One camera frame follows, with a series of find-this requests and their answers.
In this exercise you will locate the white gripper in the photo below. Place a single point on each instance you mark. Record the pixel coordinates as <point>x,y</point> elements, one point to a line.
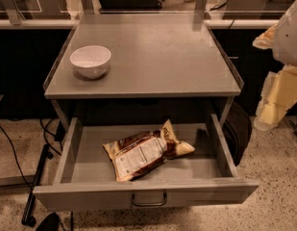
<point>289,38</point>

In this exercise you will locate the brown chip bag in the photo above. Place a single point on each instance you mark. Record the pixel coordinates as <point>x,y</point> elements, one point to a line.
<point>137,155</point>

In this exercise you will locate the open grey drawer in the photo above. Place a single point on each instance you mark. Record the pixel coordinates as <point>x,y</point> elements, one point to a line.
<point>85,178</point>

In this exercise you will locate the grey metal cabinet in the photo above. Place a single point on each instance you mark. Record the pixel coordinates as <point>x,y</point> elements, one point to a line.
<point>152,55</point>

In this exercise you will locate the white ceramic bowl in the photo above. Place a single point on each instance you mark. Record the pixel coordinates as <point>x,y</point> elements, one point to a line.
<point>91,61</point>

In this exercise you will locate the black drawer handle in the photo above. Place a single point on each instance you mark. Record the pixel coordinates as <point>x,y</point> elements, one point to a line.
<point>145,200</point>

